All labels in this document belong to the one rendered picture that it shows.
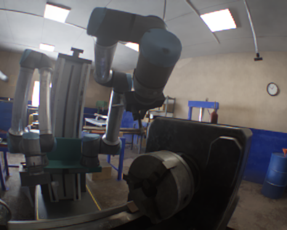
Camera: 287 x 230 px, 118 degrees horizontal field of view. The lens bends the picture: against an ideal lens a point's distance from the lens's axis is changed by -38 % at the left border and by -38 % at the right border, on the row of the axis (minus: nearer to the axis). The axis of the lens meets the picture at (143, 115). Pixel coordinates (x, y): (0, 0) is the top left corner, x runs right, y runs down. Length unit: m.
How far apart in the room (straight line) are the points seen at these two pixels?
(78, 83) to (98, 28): 1.03
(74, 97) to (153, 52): 1.14
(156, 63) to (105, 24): 0.18
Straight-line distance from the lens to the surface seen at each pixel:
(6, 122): 2.29
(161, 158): 0.44
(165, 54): 0.28
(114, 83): 0.89
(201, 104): 3.65
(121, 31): 0.38
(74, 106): 1.36
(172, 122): 0.65
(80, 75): 1.37
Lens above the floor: 1.34
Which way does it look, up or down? 1 degrees down
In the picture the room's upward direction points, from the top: 8 degrees clockwise
